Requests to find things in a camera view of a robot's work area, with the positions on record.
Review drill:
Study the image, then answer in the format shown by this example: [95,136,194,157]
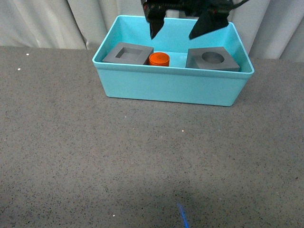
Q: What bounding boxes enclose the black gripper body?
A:
[141,0,238,23]

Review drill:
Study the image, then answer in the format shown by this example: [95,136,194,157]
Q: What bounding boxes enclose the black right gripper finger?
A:
[149,13,165,39]

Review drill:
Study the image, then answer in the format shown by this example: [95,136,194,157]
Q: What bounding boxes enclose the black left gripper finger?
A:
[189,9,229,39]

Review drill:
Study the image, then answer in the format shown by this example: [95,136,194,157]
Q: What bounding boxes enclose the gray cube round hole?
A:
[186,47,240,72]

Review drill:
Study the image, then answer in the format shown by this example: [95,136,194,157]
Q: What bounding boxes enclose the orange cylinder white numbers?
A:
[149,52,170,67]

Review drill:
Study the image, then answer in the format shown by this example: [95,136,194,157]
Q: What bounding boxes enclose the gray cube square hole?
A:
[103,42,154,65]

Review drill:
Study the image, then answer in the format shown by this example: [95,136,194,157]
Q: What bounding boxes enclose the turquoise plastic box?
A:
[92,15,254,106]

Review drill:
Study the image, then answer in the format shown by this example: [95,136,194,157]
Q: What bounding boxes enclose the white curtain backdrop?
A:
[0,0,304,62]

